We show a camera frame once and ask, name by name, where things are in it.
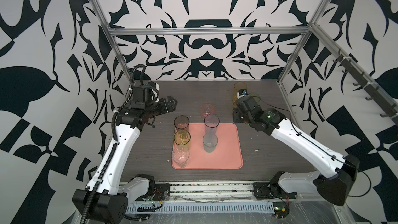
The tall green glass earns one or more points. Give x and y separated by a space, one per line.
182 138

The white cable duct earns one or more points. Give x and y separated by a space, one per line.
202 208

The tall blue glass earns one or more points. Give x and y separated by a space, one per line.
211 122

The short green glass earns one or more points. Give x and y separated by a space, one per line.
256 97

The teal glass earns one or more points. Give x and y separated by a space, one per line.
210 142

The tall clear glass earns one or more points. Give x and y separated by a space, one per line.
180 155

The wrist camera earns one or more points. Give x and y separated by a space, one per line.
241 93
147 93

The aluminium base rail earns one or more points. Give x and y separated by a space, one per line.
211 191

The pink tray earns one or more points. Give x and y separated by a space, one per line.
227 153

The short pink glass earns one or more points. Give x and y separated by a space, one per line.
207 109

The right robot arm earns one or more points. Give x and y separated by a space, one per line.
334 175

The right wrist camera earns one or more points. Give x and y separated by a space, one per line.
241 93

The tall dark grey glass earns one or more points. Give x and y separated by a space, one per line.
181 122

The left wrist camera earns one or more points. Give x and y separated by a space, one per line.
147 93

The tall yellow glass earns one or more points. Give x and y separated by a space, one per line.
237 86

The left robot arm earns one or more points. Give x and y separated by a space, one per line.
127 124

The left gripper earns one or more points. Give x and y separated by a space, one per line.
164 108

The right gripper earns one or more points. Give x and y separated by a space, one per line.
236 111

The black hook rail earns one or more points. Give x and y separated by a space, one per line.
364 81

